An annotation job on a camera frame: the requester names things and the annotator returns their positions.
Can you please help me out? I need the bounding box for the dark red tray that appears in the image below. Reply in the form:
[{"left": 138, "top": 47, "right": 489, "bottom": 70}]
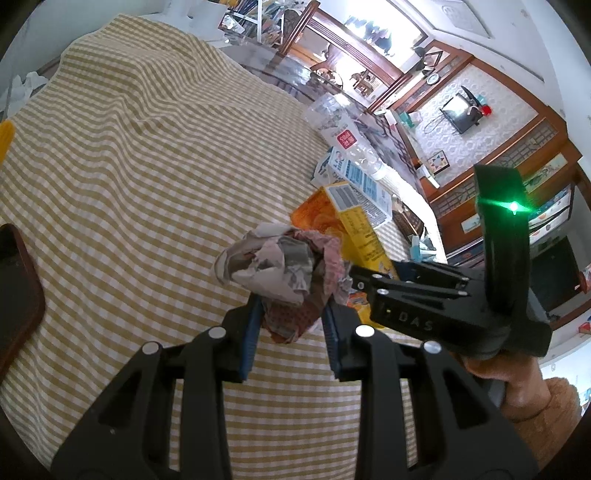
[{"left": 0, "top": 223, "right": 46, "bottom": 377}]

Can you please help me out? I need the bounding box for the white crumpled tissue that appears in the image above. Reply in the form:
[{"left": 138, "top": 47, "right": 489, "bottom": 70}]
[{"left": 8, "top": 71, "right": 51, "bottom": 101}]

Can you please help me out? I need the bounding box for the yellow checked blanket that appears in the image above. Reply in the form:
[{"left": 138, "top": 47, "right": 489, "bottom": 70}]
[{"left": 0, "top": 13, "right": 446, "bottom": 480}]

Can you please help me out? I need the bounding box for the patterned grey rug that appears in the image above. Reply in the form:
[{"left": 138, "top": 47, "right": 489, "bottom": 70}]
[{"left": 231, "top": 39, "right": 416, "bottom": 171}]

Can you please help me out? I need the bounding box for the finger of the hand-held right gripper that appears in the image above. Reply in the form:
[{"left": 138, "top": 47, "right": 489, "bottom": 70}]
[
  {"left": 393, "top": 261, "right": 484, "bottom": 281},
  {"left": 350, "top": 264, "right": 468, "bottom": 297}
]

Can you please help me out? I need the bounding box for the person's right forearm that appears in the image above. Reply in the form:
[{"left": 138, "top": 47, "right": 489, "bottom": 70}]
[{"left": 501, "top": 376, "right": 583, "bottom": 444}]

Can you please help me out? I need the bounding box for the blue and white plastic packet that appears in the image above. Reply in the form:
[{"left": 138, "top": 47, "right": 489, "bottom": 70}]
[{"left": 407, "top": 234, "right": 437, "bottom": 261}]

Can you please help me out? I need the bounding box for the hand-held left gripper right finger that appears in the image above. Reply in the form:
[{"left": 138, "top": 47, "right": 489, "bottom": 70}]
[{"left": 321, "top": 302, "right": 542, "bottom": 480}]

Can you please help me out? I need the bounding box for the newspaper ball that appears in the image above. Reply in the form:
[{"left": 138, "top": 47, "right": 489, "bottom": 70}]
[{"left": 213, "top": 223, "right": 320, "bottom": 306}]

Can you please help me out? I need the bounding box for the wall-mounted television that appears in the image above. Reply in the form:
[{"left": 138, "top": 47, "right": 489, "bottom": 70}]
[{"left": 440, "top": 91, "right": 482, "bottom": 136}]

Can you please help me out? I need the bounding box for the clear plastic bottle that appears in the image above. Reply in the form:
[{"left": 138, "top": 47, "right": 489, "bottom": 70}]
[{"left": 304, "top": 93, "right": 389, "bottom": 182}]

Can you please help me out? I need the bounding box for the person's right hand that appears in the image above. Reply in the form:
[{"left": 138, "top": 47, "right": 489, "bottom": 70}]
[{"left": 462, "top": 354, "right": 551, "bottom": 422}]

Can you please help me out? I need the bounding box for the small framed picture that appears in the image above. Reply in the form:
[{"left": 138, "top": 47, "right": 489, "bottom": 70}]
[{"left": 426, "top": 151, "right": 452, "bottom": 175}]

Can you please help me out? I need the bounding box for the orange cardboard box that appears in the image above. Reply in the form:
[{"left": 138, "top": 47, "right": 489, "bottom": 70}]
[{"left": 290, "top": 180, "right": 400, "bottom": 329}]

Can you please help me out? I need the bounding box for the white bookshelf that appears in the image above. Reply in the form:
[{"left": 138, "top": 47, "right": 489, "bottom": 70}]
[{"left": 217, "top": 0, "right": 296, "bottom": 44}]

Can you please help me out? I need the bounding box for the blue and white carton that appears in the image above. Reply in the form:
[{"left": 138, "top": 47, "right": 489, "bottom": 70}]
[{"left": 313, "top": 147, "right": 394, "bottom": 228}]

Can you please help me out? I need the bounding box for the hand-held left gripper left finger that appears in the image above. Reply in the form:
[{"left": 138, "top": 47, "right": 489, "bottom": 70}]
[{"left": 51, "top": 295, "right": 267, "bottom": 480}]

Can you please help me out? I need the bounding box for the yellow flat packet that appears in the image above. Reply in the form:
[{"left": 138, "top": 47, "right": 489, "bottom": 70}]
[{"left": 0, "top": 119, "right": 16, "bottom": 164}]

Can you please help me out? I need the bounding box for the dark snack packet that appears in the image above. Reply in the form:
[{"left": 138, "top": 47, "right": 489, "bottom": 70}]
[{"left": 392, "top": 200, "right": 424, "bottom": 237}]

